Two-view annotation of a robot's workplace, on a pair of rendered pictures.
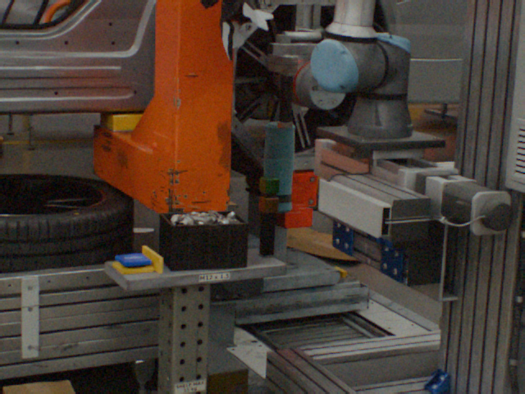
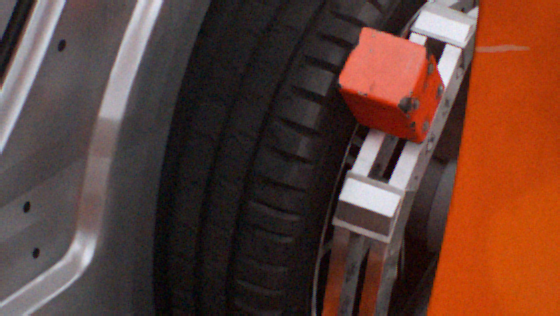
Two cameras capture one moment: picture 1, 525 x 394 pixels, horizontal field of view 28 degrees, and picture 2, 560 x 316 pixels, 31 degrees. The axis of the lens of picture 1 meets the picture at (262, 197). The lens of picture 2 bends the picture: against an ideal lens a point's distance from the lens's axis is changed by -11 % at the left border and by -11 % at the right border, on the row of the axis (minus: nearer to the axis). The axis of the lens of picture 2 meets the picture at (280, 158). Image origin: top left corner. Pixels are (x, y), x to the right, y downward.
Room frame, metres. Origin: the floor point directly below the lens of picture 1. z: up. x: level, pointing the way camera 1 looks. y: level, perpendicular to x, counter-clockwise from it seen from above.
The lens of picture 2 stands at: (2.42, 0.74, 1.49)
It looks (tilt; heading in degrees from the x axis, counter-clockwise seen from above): 28 degrees down; 326
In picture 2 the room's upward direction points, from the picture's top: 5 degrees clockwise
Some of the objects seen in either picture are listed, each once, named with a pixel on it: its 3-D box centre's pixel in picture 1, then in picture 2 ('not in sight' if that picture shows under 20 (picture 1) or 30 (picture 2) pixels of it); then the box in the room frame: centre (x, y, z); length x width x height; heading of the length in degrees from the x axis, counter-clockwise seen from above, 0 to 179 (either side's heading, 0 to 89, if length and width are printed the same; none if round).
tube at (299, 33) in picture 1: (293, 23); not in sight; (3.11, -0.07, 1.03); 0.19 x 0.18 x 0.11; 27
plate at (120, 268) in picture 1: (133, 267); not in sight; (2.52, 0.31, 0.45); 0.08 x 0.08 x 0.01; 27
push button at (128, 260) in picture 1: (133, 262); not in sight; (2.52, 0.31, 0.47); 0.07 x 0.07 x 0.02; 27
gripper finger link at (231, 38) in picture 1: (235, 41); not in sight; (2.60, 0.08, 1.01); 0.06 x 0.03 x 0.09; 129
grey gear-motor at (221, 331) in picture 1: (212, 273); not in sight; (3.16, 0.14, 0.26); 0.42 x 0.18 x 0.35; 27
